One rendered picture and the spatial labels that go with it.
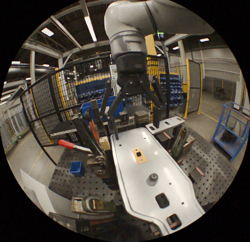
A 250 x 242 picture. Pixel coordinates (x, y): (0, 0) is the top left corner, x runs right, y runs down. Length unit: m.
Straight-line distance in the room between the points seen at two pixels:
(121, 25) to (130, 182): 0.42
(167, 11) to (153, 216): 0.44
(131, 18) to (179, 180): 0.44
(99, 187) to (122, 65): 0.66
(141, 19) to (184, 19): 0.09
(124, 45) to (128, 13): 0.09
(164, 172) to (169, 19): 0.41
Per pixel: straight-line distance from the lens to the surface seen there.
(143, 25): 0.22
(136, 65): 0.18
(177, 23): 0.21
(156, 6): 0.21
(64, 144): 0.29
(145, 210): 0.27
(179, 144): 0.35
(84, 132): 0.23
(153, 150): 0.37
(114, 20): 0.23
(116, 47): 0.20
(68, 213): 0.59
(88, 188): 0.68
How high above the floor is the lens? 1.27
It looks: 24 degrees down
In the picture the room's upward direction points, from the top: 8 degrees counter-clockwise
